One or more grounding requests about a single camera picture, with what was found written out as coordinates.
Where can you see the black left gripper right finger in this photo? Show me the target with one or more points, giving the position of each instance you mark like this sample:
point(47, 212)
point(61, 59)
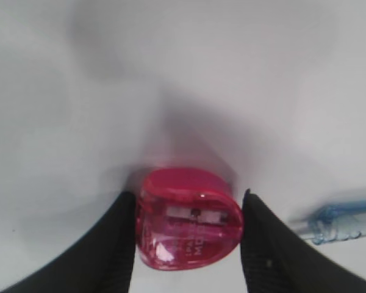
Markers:
point(275, 259)

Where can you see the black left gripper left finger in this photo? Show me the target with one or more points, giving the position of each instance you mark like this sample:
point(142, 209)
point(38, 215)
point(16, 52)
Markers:
point(100, 261)

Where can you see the pink pencil sharpener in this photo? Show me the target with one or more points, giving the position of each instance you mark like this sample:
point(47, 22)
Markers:
point(186, 218)

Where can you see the blue clear grey pen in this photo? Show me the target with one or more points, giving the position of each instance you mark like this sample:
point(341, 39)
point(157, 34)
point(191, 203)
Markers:
point(333, 222)

